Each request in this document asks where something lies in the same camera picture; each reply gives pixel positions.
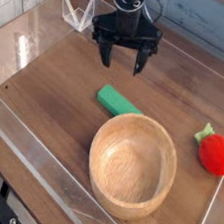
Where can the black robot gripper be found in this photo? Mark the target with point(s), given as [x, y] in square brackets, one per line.
[130, 30]

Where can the green rectangular block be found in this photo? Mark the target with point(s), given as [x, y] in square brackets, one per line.
[114, 102]

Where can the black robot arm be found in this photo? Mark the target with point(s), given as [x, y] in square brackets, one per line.
[131, 6]

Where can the brown wooden bowl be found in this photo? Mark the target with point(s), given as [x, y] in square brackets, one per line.
[132, 165]

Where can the red plush strawberry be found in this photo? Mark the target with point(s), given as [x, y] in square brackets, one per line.
[211, 149]

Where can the black clamp with screw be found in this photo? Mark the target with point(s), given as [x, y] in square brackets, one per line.
[8, 216]

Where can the clear acrylic corner bracket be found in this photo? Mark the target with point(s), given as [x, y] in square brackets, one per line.
[78, 18]

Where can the clear acrylic front wall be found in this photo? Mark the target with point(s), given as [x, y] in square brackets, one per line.
[45, 186]

